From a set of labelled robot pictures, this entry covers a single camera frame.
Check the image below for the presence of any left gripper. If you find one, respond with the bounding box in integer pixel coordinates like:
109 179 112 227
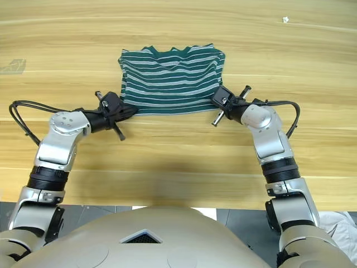
83 90 126 141

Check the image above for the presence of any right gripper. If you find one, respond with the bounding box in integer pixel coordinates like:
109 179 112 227
211 85 252 126

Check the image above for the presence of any green white striped T-shirt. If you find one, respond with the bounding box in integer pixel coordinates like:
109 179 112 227
117 42 226 117

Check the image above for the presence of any robot body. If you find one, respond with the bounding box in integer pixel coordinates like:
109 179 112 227
11 205 270 268

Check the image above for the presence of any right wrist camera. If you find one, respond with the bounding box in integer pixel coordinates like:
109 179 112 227
210 85 234 108

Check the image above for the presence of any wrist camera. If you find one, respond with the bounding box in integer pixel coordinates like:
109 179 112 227
98 91 123 113
210 85 234 108

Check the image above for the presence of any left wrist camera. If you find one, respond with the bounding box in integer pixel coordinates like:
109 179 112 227
98 91 123 113

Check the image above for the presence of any black cable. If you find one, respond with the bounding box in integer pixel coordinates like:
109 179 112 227
9 100 85 146
252 98 301 140

